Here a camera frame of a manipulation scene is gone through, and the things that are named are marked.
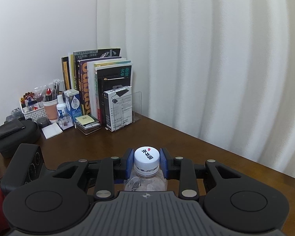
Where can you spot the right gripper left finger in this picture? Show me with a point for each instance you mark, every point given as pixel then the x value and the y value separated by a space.
pixel 123 166

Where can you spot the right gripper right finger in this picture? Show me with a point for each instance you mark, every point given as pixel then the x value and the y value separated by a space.
pixel 169 165

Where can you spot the clear plastic water bottle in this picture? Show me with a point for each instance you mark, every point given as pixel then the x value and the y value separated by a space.
pixel 146 183

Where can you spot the white bottle cap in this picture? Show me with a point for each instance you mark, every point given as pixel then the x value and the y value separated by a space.
pixel 146 158

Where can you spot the small white bottle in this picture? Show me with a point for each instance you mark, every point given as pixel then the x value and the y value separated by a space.
pixel 61 107

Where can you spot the metal tin with sticky notes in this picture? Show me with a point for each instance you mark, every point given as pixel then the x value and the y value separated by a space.
pixel 87 124

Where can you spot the clear acrylic bookend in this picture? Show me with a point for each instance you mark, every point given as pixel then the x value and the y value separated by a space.
pixel 136 108

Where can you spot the white product box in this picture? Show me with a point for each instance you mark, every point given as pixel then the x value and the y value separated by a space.
pixel 108 106

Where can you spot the white notepad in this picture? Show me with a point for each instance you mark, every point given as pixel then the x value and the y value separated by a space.
pixel 51 130

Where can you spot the blue white carton box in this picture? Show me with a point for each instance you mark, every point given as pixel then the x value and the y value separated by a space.
pixel 73 104

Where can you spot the pink paper cup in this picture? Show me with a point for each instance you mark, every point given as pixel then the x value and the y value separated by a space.
pixel 51 110

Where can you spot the black book green title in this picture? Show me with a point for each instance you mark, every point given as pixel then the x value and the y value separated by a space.
pixel 111 77

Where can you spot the white storage basket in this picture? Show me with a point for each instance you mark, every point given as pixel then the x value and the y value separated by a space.
pixel 34 115

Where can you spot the purple orange book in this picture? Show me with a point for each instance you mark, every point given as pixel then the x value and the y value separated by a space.
pixel 83 81

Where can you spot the dark brown yellow book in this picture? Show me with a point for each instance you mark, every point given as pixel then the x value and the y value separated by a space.
pixel 66 72

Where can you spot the black zip pouch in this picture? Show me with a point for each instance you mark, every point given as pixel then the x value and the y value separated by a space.
pixel 16 132

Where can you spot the tall black magazine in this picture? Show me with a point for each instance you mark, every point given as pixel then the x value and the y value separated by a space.
pixel 89 54

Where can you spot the white curtain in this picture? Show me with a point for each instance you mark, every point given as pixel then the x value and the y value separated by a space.
pixel 220 70

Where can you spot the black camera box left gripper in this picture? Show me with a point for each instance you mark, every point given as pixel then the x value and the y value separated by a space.
pixel 26 165

